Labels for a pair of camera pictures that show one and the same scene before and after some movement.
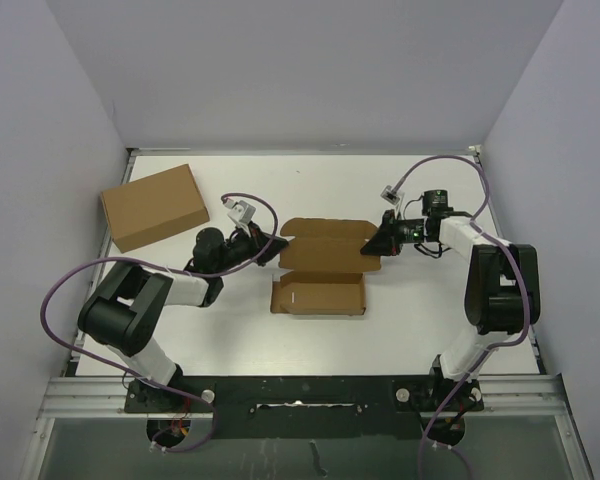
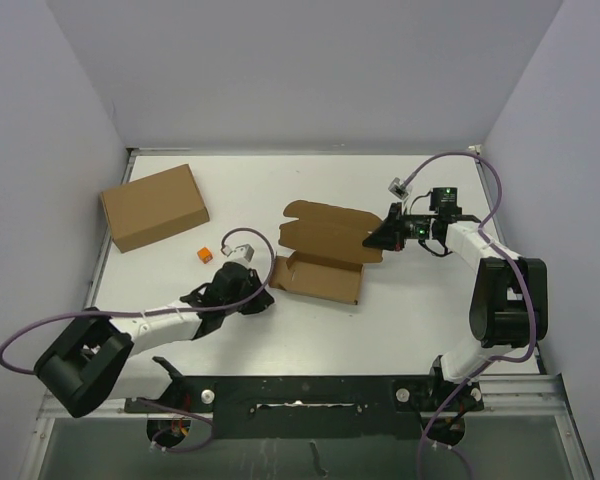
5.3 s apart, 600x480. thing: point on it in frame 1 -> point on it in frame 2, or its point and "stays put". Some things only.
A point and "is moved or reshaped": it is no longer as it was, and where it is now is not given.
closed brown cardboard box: x=154 y=207 stays put
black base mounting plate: x=324 y=407 stays put
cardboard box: x=322 y=267 is moved or reshaped
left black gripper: x=256 y=239 -> x=260 y=300
